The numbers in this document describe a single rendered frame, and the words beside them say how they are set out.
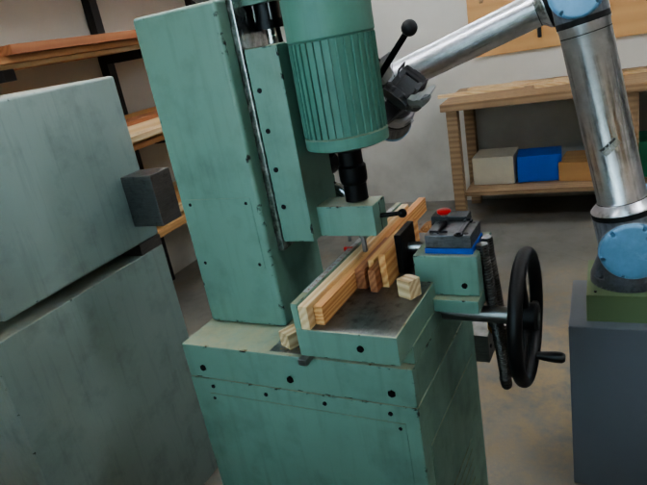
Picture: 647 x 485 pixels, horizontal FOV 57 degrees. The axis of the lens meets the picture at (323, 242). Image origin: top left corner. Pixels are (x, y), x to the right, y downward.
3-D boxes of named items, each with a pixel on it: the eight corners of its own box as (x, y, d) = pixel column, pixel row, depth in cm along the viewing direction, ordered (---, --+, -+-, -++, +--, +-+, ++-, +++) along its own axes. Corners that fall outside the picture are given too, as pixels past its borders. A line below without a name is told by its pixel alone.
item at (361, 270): (367, 289, 126) (363, 269, 124) (357, 289, 127) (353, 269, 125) (396, 254, 141) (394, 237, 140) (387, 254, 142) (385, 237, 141)
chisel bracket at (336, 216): (377, 242, 126) (372, 205, 124) (321, 242, 133) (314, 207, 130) (390, 230, 133) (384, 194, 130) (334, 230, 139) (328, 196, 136)
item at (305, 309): (310, 330, 113) (305, 307, 111) (301, 329, 114) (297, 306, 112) (410, 220, 162) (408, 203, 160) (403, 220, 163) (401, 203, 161)
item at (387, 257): (389, 287, 125) (384, 254, 122) (382, 287, 125) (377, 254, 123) (421, 247, 142) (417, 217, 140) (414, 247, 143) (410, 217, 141)
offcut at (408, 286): (422, 293, 119) (419, 276, 118) (410, 300, 117) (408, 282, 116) (409, 290, 122) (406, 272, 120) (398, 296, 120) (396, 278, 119)
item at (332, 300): (324, 325, 114) (321, 306, 113) (316, 324, 115) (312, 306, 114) (427, 210, 168) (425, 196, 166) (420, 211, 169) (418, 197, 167)
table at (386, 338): (452, 373, 102) (448, 344, 100) (299, 356, 116) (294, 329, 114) (513, 242, 151) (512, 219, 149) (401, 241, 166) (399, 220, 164)
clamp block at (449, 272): (479, 297, 120) (476, 257, 117) (416, 294, 126) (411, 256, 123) (495, 268, 132) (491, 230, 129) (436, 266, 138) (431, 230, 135)
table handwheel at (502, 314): (522, 314, 102) (542, 217, 123) (412, 307, 112) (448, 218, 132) (536, 420, 118) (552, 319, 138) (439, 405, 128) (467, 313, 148)
